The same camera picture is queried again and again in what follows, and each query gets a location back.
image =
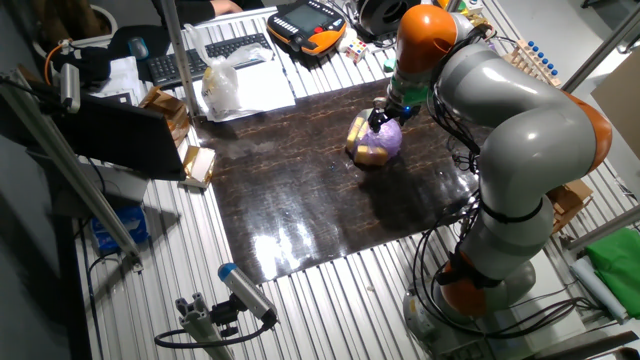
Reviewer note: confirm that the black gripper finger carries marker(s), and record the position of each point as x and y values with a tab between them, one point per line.
388	124
374	121

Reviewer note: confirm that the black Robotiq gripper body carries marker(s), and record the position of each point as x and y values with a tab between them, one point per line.
400	111

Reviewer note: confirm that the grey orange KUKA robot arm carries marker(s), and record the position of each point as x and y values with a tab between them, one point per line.
525	140

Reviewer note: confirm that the person's black sleeved forearm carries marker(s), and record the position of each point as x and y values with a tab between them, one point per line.
185	10

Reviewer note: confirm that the clear plastic bag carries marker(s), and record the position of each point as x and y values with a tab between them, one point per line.
222	85
267	87

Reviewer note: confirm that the person's bare hand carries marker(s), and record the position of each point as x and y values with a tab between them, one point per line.
226	6

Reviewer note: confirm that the yellow green sponge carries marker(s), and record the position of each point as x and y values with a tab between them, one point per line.
371	155
356	134

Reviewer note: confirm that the small green block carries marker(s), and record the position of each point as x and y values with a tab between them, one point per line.
389	65

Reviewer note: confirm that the Rubik's cube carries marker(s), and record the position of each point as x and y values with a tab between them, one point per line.
356	50

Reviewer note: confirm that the black filament spool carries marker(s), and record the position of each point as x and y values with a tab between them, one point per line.
382	15

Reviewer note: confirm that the dark marbled table mat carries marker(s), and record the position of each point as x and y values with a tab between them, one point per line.
300	190

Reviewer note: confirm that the orange black teach pendant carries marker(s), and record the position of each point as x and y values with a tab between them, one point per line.
307	25

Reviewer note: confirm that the yellowish clear toy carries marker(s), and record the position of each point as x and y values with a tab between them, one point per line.
477	21

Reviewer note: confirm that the wooden rack with blue tubes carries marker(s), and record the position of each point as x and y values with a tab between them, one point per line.
535	62

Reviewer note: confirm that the black computer keyboard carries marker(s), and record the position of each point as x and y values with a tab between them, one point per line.
210	57

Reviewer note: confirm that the gold white small box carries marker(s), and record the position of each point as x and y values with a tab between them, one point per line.
200	165

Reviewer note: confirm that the cardboard box with wooden blocks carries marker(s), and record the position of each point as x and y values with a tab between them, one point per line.
570	202

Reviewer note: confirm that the upright aluminium pole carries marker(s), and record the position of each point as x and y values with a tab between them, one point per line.
179	55

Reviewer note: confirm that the brown open cardboard box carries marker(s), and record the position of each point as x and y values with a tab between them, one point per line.
167	107

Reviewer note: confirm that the flat brown cardboard panel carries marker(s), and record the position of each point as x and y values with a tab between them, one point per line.
620	105

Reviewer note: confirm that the black mouse pad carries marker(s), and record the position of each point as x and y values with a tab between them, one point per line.
145	35

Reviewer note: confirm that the grey computer mouse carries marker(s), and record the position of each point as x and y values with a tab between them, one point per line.
138	48

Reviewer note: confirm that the black laptop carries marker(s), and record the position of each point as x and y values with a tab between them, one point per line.
120	135

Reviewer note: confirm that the white rolled sheet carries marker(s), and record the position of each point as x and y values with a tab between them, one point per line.
597	287

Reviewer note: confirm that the green cloth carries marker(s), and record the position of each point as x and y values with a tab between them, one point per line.
617	265

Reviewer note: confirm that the blue tissue pack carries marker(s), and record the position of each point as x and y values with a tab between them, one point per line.
120	230

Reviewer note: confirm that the white round bin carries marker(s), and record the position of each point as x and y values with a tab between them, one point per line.
102	22

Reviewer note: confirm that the long slanted aluminium bar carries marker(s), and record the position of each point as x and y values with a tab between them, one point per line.
65	165

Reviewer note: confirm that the slanted aluminium frame pole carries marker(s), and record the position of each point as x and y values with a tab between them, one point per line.
600	50

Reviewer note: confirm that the silver camera with blue end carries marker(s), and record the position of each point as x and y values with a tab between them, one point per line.
246	291

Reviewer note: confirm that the low aluminium frame rail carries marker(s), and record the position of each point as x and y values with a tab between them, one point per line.
605	229

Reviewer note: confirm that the grey aluminium camera post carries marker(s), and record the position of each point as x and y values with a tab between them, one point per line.
200	325

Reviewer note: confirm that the silver camera on bar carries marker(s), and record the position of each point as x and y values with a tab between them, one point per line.
70	87

